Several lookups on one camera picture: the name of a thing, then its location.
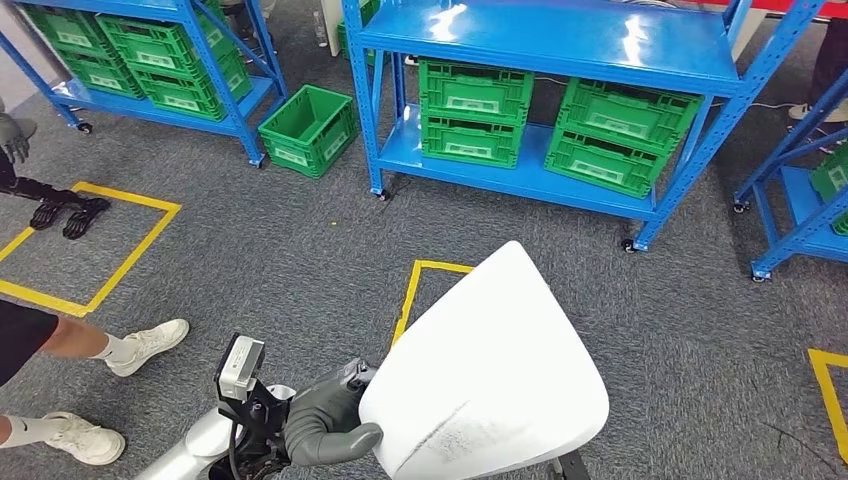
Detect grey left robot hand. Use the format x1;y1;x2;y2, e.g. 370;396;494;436
283;358;386;468

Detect white moulded part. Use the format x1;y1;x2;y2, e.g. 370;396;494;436
358;240;611;480

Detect green plastic crate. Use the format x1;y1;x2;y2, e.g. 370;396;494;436
131;49;254;124
335;0;384;68
808;140;848;238
23;5;114;61
94;9;233;84
544;129;670;200
418;58;535;127
556;78;705;157
256;84;360;180
56;47;146;101
420;112;525;170

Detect person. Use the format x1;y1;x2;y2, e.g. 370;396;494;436
786;16;848;125
0;298;191;467

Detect black silver humanoid robot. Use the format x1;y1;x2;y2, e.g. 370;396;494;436
0;99;113;241

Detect white desk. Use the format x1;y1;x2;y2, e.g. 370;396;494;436
319;0;346;58

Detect black left camera bracket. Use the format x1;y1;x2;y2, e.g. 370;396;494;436
218;377;296;480

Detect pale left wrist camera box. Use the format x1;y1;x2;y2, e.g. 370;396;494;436
215;334;266;402

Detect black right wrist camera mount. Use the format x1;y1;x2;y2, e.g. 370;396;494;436
548;452;593;480

